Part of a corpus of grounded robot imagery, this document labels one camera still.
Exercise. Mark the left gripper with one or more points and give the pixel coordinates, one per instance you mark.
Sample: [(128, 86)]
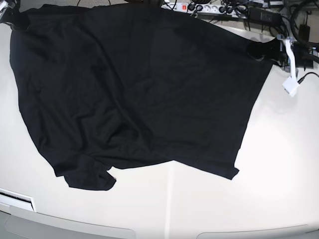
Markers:
[(290, 54)]

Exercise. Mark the black t-shirt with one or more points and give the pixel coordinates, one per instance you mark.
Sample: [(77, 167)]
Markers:
[(132, 85)]

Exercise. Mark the white power strip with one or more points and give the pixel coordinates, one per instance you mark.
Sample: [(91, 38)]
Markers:
[(202, 9)]

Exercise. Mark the black box on floor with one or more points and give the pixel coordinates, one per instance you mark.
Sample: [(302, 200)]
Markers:
[(304, 32)]

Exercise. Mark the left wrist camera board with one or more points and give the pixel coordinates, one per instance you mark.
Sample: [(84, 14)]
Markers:
[(290, 85)]

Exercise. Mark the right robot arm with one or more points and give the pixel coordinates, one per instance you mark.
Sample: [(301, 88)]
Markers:
[(8, 10)]

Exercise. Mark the black power adapter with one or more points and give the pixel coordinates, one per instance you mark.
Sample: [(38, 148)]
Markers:
[(264, 17)]

